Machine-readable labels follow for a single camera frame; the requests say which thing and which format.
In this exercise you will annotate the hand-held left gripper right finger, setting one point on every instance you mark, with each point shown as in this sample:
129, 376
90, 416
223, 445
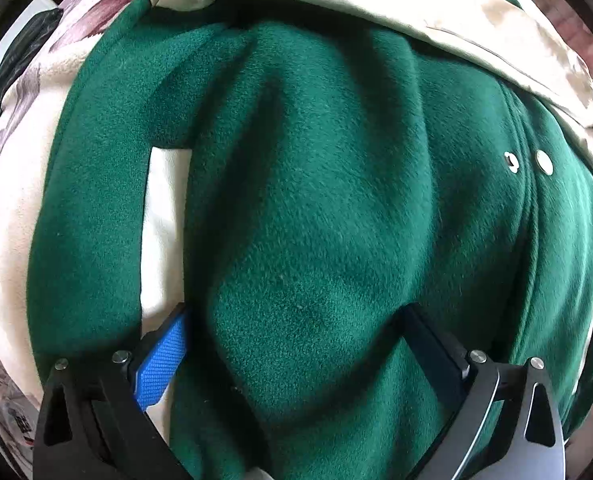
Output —
436, 355

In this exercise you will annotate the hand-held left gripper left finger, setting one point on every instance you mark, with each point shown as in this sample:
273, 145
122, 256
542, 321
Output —
161, 360

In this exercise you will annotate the green varsity jacket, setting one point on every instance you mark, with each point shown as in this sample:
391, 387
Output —
326, 185

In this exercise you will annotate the black leather garment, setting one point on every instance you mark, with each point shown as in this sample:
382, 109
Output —
21, 55

